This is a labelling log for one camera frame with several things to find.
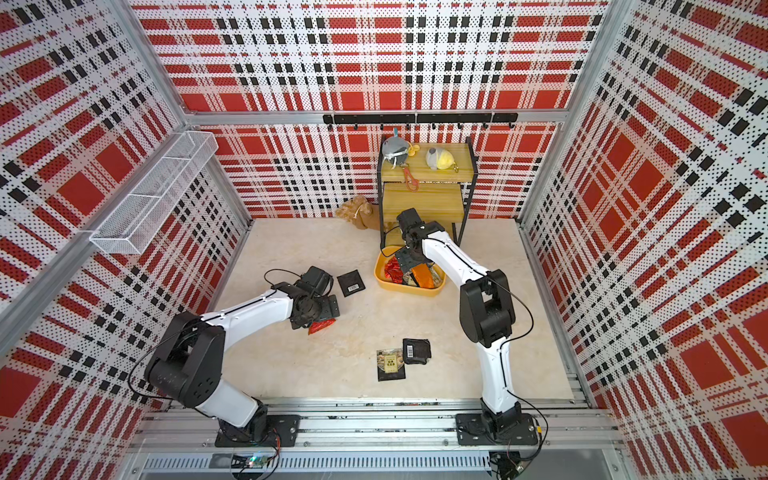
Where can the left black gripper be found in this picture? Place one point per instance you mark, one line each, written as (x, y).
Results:
(328, 312)

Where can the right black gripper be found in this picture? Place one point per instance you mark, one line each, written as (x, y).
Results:
(406, 259)

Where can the yellow plastic storage box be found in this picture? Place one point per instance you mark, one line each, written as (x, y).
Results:
(395, 252)

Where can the black barcode tea bag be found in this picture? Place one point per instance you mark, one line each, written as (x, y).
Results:
(351, 283)

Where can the orange tea bag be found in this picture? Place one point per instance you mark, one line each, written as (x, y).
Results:
(422, 275)

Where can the small red tea bag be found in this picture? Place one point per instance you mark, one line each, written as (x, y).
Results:
(393, 271)

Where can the black gold tea bag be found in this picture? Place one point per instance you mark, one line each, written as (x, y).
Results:
(436, 277)
(409, 280)
(390, 365)

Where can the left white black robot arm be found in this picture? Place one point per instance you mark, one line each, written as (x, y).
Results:
(187, 364)

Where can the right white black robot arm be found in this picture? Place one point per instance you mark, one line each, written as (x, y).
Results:
(486, 314)

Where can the black folded tea bag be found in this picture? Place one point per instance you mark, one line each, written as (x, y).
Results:
(416, 351)

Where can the black connector box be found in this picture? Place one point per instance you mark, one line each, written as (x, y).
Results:
(502, 467)

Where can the red orange small tool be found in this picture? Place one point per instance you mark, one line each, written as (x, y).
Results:
(411, 183)

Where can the brown plush toy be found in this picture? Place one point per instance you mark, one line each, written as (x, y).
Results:
(360, 213)

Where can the yellow white plush toy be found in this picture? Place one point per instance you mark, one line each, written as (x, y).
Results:
(440, 159)

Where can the grey plush toy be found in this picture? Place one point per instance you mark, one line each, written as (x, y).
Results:
(395, 151)

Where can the green circuit board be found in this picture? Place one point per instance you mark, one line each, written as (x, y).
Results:
(250, 462)

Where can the wooden black-frame shelf rack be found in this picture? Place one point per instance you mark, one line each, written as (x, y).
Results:
(443, 196)

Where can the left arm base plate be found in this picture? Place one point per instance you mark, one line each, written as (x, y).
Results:
(264, 431)

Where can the white wire mesh basket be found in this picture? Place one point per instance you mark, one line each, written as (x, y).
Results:
(136, 220)

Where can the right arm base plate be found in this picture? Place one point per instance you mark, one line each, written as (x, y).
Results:
(481, 430)

